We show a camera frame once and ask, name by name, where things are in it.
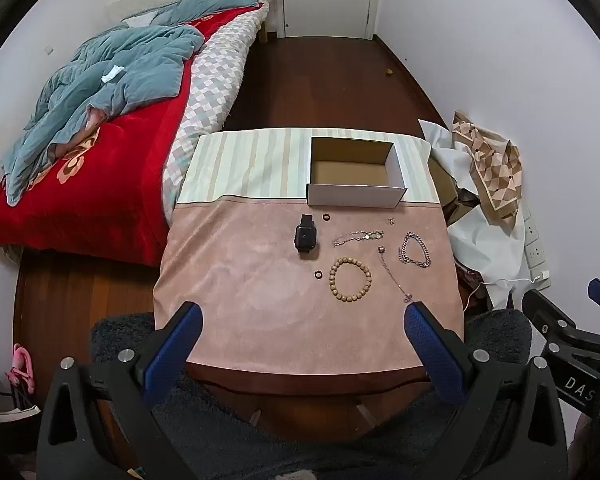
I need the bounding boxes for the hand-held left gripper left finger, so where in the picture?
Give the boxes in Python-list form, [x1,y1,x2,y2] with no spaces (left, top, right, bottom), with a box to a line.
[36,301,204,480]

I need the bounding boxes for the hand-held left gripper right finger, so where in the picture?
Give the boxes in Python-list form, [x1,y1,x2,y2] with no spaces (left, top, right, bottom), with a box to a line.
[403,301,570,480]

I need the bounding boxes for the chunky silver chain bracelet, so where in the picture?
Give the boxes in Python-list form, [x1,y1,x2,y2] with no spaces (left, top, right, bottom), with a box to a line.
[398,231,433,268]

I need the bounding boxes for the thin pink pendant necklace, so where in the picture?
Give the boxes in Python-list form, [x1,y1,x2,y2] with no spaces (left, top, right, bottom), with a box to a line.
[377,246,415,303]

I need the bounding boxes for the wooden bead bracelet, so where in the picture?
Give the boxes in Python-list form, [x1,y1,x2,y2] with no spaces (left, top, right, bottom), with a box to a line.
[328,257,372,303]

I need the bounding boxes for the thin silver bracelet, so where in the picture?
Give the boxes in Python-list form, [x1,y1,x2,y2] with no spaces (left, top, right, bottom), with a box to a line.
[332,230,386,248]

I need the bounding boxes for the black smart watch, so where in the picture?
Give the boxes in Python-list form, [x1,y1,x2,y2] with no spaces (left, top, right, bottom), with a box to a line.
[294,214,321,260]

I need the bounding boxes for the white cardboard box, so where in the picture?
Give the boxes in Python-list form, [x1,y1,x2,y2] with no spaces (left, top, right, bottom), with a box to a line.
[306,136,408,209]

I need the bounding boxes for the pink and striped tablecloth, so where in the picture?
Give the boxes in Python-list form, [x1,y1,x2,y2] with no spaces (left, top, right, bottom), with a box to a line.
[152,127,465,376]

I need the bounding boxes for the wooden table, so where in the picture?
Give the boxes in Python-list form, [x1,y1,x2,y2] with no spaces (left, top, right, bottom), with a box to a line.
[185,360,446,441]

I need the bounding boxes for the dark grey fleece clothing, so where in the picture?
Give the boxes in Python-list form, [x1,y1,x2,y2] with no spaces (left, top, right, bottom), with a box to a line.
[90,307,533,480]

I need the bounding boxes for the brown diamond patterned cloth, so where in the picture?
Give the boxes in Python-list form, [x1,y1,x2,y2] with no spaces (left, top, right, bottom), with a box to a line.
[451,110,524,221]

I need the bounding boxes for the pink plastic object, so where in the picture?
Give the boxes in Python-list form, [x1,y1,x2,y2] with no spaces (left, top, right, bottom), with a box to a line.
[7,342,36,396]

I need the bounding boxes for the bed with red blanket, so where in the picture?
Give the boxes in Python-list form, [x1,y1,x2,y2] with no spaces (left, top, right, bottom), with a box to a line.
[0,5,253,267]

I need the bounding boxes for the checkered mattress cover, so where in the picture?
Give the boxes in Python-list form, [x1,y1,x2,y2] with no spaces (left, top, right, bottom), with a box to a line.
[161,0,271,226]

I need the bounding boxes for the teal quilt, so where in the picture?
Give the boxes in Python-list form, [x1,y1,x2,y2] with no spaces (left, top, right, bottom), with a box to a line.
[1,0,267,207]

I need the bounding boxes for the white cable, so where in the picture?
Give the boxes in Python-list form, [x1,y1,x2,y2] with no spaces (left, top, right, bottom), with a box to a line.
[467,272,543,301]

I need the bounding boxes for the white wall sockets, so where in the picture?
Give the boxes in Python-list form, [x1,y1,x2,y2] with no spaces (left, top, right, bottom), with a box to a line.
[521,200,553,291]

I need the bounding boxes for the wooden bed frame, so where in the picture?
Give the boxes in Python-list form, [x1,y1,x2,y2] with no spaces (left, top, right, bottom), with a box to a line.
[258,0,281,43]

